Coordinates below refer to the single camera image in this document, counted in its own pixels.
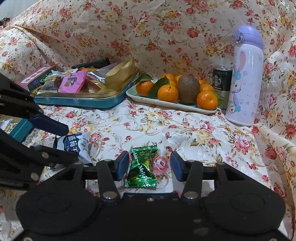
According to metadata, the front left mandarin orange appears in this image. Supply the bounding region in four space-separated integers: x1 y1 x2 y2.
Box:
136 81 154 97

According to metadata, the front right mandarin orange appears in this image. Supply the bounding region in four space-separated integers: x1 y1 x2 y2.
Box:
196 90 219 110

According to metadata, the red pink snack box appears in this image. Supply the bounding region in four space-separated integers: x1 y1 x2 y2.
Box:
18 65 57 92

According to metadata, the brown paper snack bag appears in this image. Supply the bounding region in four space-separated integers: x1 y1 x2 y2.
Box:
104 57 135 89

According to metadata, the brown kiwi fruit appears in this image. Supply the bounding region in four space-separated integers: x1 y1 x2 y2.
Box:
177 75 201 104

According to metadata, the blue white blueberry packet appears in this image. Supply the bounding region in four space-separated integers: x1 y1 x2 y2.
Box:
53 132 92 166

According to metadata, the black remote control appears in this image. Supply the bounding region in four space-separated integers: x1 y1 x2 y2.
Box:
72 58 111 69

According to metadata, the white hawthorn strip packet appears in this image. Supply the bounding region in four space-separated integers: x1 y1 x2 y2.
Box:
0 118 13 130

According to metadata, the empty gold teal tin tray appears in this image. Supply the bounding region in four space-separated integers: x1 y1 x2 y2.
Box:
1 114 33 142

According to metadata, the green Swiss mint candy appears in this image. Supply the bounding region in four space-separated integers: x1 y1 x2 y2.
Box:
125 145 158 188

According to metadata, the mandarin orange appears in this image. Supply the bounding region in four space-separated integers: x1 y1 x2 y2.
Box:
157 84 179 103
136 81 154 97
196 90 219 110

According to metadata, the pink snack packet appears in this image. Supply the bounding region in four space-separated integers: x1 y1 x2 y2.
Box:
59 70 88 93

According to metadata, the purple rabbit thermos bottle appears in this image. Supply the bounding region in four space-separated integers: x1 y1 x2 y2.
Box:
226 26 264 126

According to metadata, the white fruit plate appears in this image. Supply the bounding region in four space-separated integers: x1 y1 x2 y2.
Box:
126 86 217 115

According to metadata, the snack-filled teal tin tray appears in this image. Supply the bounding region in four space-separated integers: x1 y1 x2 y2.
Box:
34 71 139 109

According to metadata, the black Starbucks can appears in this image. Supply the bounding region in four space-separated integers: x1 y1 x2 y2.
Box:
212 65 232 110

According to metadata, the front middle mandarin orange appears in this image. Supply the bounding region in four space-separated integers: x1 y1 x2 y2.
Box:
157 84 179 103

